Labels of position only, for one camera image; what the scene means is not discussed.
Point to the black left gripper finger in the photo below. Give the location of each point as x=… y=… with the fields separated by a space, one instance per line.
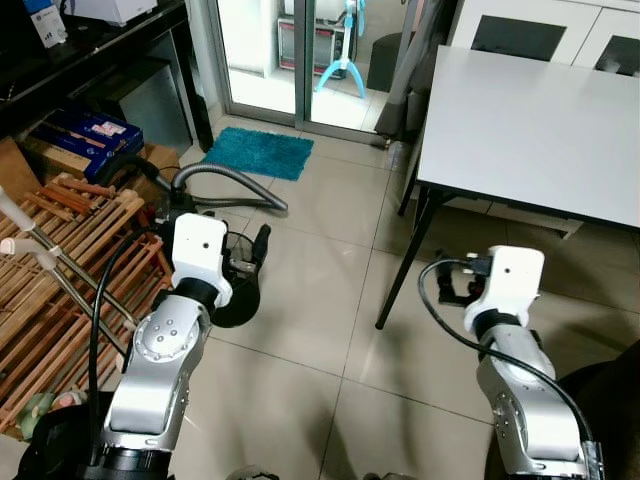
x=262 y=245

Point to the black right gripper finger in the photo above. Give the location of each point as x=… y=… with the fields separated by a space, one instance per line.
x=447 y=290

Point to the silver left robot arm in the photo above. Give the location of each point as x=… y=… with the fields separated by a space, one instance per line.
x=150 y=370

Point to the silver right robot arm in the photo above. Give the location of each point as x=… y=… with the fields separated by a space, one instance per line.
x=525 y=400

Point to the teal floor mat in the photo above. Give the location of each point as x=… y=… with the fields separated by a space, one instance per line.
x=258 y=153

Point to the black round bin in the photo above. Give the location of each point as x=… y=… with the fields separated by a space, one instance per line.
x=240 y=305

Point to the white table with black legs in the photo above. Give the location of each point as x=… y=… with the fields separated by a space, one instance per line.
x=530 y=130

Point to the wooden slatted rack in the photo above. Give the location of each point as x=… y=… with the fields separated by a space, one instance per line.
x=60 y=280

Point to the blue flat box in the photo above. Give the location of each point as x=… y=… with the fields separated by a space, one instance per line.
x=95 y=132

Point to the light blue fan stand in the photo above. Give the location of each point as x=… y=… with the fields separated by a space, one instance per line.
x=342 y=65

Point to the grey microwave oven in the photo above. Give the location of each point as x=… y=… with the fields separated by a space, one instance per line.
x=320 y=45

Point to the white metal pole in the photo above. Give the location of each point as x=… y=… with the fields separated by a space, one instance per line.
x=30 y=245

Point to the grey curtain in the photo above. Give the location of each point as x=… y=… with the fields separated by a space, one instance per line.
x=415 y=70

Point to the black desk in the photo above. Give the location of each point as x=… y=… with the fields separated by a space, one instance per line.
x=90 y=60

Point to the white cabinet with dark panels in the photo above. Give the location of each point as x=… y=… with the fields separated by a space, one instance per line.
x=545 y=30

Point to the white printer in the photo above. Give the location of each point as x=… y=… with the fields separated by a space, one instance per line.
x=110 y=8

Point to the small blue white box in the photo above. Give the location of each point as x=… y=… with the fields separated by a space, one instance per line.
x=42 y=22

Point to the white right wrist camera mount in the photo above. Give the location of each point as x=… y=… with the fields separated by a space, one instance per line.
x=508 y=280

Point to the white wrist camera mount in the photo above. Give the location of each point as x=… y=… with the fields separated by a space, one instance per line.
x=198 y=250
x=508 y=280

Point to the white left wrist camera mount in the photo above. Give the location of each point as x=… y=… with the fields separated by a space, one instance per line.
x=198 y=250

